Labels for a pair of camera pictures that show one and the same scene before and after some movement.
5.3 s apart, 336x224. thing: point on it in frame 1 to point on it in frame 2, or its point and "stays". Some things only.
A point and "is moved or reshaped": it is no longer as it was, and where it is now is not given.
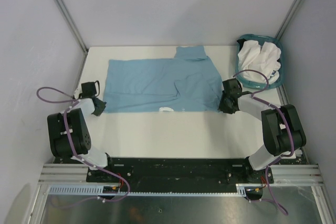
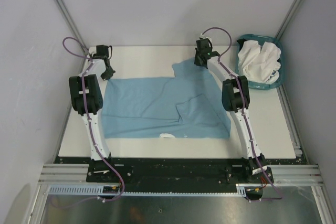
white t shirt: x=251 y=56 stays
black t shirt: x=241 y=42 stays
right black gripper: x=222 y=107 to x=197 y=61
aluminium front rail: x=307 y=174 stays
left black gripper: x=98 y=112 to x=108 y=75
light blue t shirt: x=189 y=83 is moved or reshaped
